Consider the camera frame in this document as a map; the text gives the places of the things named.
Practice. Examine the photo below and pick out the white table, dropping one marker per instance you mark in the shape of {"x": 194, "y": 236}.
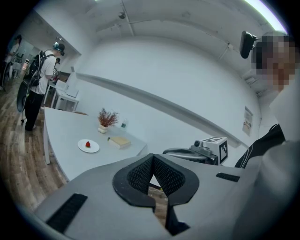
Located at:
{"x": 68, "y": 126}

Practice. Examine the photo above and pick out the black head camera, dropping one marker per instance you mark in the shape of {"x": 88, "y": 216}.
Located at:
{"x": 246, "y": 44}

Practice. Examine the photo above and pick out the red strawberry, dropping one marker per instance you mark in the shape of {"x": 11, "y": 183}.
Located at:
{"x": 87, "y": 144}

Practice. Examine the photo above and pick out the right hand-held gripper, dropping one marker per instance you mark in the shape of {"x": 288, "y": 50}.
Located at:
{"x": 218, "y": 147}

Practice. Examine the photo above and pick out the person's black t-shirt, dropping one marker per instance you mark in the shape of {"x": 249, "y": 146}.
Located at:
{"x": 264, "y": 145}

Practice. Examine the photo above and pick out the dried reddish plant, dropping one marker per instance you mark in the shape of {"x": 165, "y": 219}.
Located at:
{"x": 107, "y": 117}

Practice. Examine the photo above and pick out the white bubble vase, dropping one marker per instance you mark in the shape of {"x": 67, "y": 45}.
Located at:
{"x": 102, "y": 129}

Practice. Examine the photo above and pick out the wall poster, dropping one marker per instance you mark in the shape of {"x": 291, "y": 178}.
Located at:
{"x": 247, "y": 120}

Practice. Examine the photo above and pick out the tan book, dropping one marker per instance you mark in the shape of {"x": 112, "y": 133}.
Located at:
{"x": 120, "y": 141}

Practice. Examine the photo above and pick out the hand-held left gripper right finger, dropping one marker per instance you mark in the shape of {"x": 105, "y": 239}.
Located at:
{"x": 211, "y": 194}

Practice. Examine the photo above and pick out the person's face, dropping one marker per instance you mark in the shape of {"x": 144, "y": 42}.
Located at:
{"x": 274, "y": 61}

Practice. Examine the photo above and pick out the grey wall rail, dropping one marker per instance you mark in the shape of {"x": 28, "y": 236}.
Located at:
{"x": 152, "y": 97}

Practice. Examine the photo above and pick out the white plate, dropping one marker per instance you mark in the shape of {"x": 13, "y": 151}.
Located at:
{"x": 93, "y": 148}

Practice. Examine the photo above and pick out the black round disc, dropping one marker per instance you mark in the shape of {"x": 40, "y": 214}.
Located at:
{"x": 22, "y": 96}

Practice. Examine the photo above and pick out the clear water bottle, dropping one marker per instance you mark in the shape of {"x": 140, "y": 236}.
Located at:
{"x": 124, "y": 125}

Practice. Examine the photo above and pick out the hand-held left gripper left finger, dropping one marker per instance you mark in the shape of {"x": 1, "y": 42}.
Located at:
{"x": 98, "y": 199}

